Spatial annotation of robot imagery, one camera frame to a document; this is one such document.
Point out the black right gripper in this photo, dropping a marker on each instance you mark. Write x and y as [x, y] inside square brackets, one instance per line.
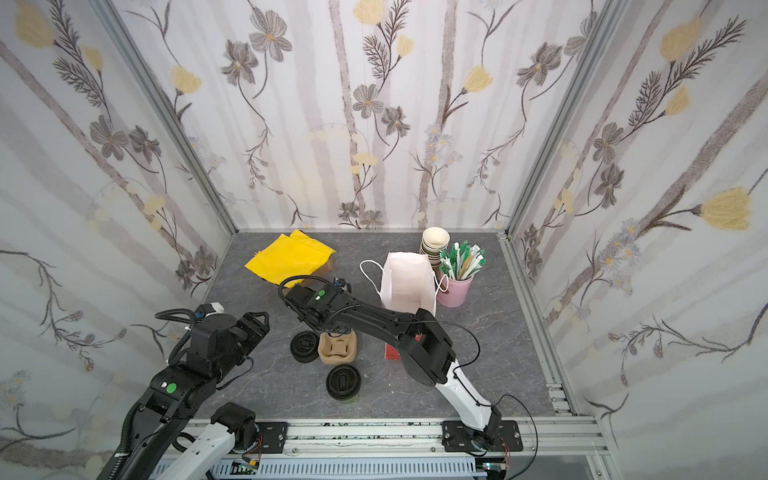
[297, 297]

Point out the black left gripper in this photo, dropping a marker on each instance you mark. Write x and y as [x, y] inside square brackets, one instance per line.
[252, 330]

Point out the brown pulp cup carrier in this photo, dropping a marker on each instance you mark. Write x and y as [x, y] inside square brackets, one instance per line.
[338, 349]

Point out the black plastic cup lid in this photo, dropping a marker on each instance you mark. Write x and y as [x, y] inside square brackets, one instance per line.
[343, 381]

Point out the red white paper bag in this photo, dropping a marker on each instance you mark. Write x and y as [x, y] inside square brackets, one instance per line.
[406, 282]

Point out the green paper coffee cup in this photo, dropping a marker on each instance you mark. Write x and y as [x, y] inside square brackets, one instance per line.
[349, 400]

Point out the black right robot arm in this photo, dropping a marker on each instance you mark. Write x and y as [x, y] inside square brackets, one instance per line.
[425, 348]

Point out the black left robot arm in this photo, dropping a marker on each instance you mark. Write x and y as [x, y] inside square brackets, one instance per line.
[171, 400]

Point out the brown cardboard napkin box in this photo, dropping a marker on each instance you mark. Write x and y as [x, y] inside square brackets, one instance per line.
[325, 269]

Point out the stack of black lids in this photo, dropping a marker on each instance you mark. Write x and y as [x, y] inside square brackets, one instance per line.
[304, 347]

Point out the yellow napkin stack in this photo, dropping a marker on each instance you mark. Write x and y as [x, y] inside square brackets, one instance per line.
[290, 255]

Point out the stack of paper cups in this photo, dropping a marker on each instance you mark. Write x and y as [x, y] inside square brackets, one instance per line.
[434, 240]

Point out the pink straw holder cup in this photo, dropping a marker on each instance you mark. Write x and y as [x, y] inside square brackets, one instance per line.
[452, 293]

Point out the green white wrapped straws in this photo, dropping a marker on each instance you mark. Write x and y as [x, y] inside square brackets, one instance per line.
[462, 261]

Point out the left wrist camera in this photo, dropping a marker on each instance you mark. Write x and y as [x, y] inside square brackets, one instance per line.
[207, 309]

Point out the aluminium mounting rail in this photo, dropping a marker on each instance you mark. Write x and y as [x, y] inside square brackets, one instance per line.
[421, 448]

